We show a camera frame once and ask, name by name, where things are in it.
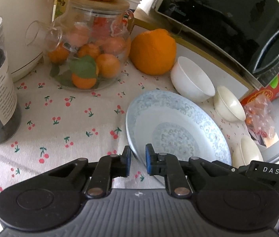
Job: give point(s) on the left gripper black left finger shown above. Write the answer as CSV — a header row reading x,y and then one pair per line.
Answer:
x,y
102,173

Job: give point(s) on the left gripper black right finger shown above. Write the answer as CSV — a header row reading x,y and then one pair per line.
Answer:
x,y
171,169

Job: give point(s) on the blue patterned plate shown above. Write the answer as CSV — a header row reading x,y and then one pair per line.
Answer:
x,y
175,125

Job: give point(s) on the large cream bowl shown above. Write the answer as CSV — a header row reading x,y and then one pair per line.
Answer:
x,y
245,152

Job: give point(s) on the small cream bowl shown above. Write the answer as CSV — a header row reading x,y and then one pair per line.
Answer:
x,y
228,106

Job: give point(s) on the cream kitchen appliance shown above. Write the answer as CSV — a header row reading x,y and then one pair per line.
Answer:
x,y
17,16

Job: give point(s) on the cherry print tablecloth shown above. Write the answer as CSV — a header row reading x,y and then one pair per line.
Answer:
x,y
59,125

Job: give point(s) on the plastic bag of fruit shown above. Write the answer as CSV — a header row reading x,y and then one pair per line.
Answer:
x,y
259,121

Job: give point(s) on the white ceramic bowl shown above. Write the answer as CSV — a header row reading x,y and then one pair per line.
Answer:
x,y
191,81

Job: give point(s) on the red gift box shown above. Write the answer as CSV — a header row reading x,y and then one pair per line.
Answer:
x,y
271,92

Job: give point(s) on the white wooden-edged board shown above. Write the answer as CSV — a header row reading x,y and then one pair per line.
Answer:
x,y
219,69

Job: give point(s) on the large orange on table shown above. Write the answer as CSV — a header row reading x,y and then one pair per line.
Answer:
x,y
153,52

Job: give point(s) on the glass jar with tangerines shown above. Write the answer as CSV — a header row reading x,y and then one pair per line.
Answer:
x,y
86,47

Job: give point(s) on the black microwave oven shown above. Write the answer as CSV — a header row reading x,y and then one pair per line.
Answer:
x,y
245,31

